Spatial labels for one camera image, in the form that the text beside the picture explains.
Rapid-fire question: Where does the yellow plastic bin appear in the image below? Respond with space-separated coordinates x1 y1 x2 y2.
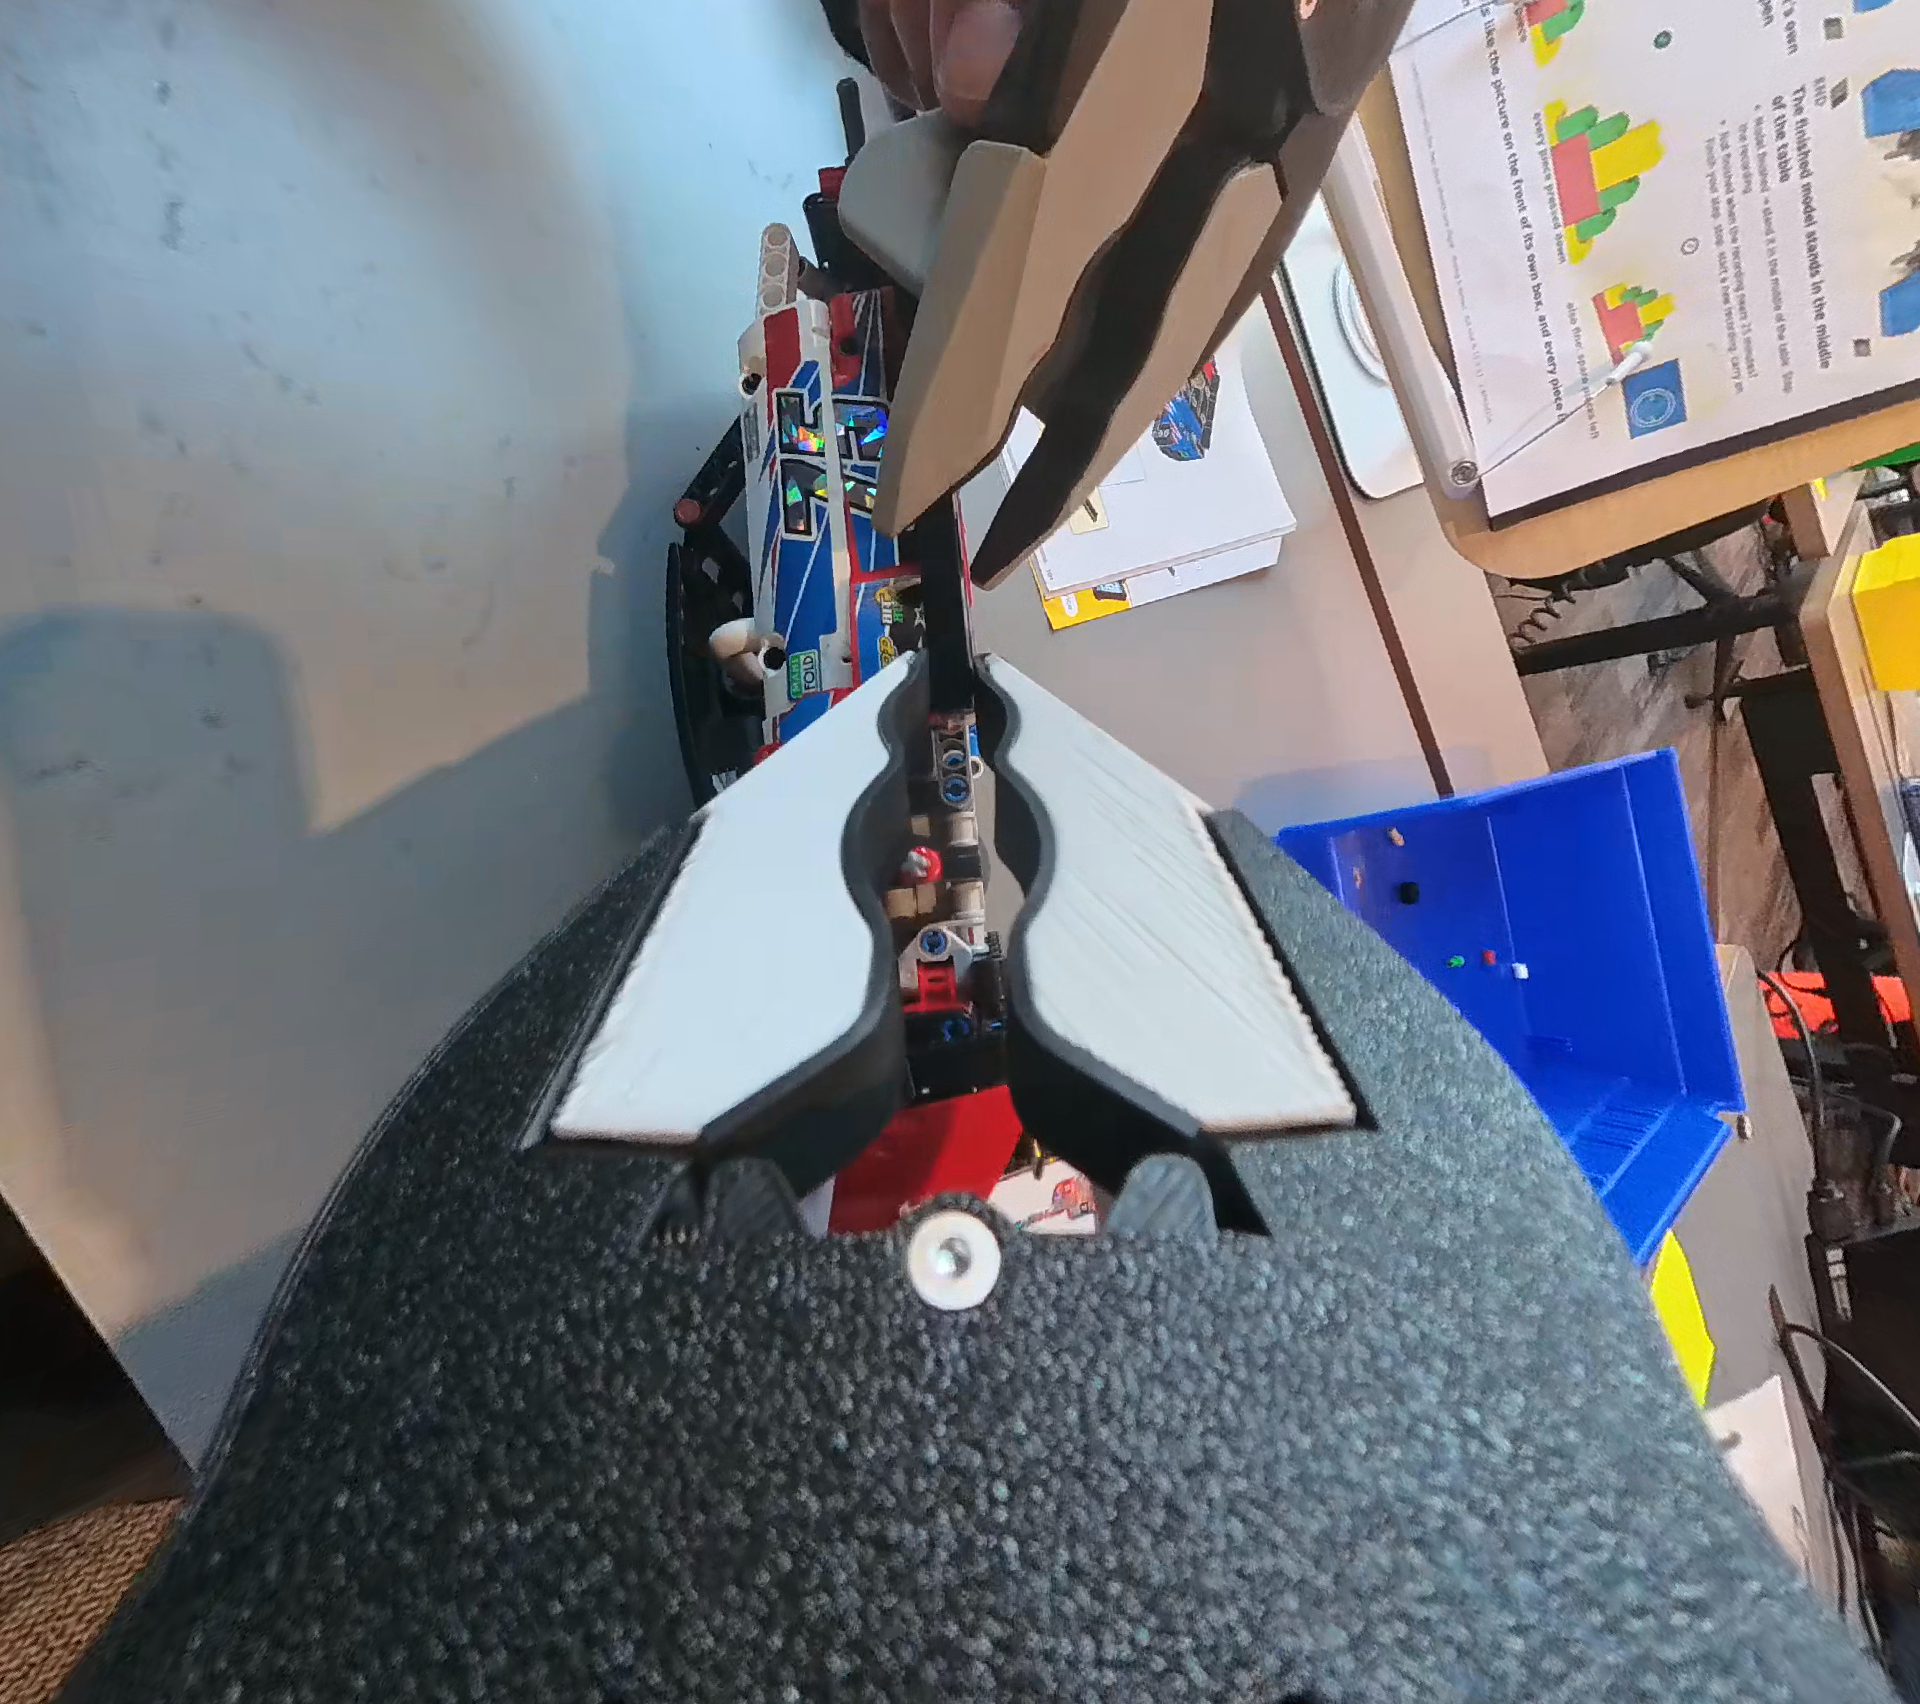
1848 533 1920 695

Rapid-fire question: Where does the wooden book stand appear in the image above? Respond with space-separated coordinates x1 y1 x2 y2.
1274 0 1920 581

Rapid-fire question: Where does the printed instruction sheet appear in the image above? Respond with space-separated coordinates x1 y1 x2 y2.
1386 0 1920 524

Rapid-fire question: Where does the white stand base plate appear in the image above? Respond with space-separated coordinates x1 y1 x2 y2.
1277 188 1428 503

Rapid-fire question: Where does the blue plastic bin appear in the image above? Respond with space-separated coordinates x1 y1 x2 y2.
1274 743 1751 1271

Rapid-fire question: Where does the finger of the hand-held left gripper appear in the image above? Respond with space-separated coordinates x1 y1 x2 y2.
875 0 1219 539
974 165 1290 588

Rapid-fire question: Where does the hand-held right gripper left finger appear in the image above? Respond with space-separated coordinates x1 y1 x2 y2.
551 654 923 1188

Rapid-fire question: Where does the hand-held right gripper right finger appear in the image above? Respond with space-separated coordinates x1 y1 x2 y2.
977 656 1360 1195

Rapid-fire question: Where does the open instruction booklet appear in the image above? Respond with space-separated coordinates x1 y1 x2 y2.
1034 354 1300 634

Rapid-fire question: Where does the toy brick race car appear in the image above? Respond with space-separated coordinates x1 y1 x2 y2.
666 75 1111 1238

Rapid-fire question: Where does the black table frame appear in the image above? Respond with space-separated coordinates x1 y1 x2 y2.
1514 503 1920 1061

